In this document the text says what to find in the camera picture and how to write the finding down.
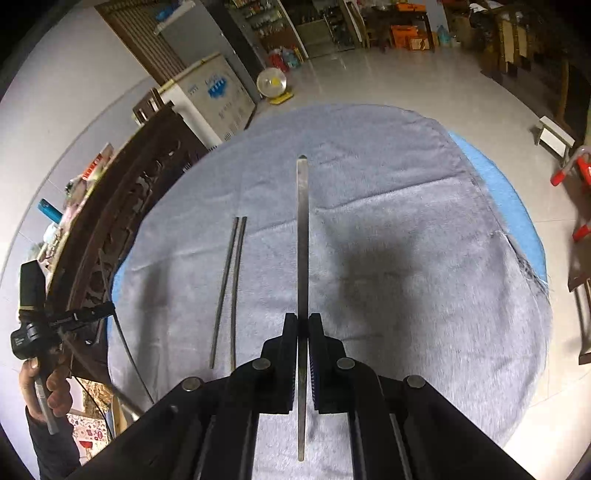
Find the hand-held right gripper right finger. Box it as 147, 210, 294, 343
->
308, 313, 536, 480

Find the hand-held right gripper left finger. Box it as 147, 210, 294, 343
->
69, 313, 301, 480

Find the dark chopstick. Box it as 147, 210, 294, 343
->
295, 155, 310, 462
229, 216, 248, 373
209, 217, 240, 369

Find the person's left forearm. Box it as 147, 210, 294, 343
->
25, 406, 94, 480

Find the person's left hand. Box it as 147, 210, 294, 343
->
18, 356, 73, 422

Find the grey tablecloth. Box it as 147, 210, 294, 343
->
107, 103, 554, 480

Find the carved dark wooden cabinet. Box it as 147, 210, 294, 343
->
44, 102, 209, 386

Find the red flat box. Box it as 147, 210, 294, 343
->
80, 142, 115, 184

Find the blue table cover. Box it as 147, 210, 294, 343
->
447, 131, 549, 289

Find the white chest freezer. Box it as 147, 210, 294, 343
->
158, 52, 257, 149

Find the white floor fan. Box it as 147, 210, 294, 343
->
256, 67, 295, 105

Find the red plastic chair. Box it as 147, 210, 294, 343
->
550, 145, 591, 241

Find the small white stool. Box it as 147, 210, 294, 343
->
534, 116, 576, 160

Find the grey refrigerator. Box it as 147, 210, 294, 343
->
154, 0, 260, 93

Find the shelf with goods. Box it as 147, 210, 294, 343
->
226, 0, 309, 61

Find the dark wooden table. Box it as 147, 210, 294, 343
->
364, 4, 438, 52

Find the black cable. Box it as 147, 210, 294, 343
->
98, 248, 156, 408

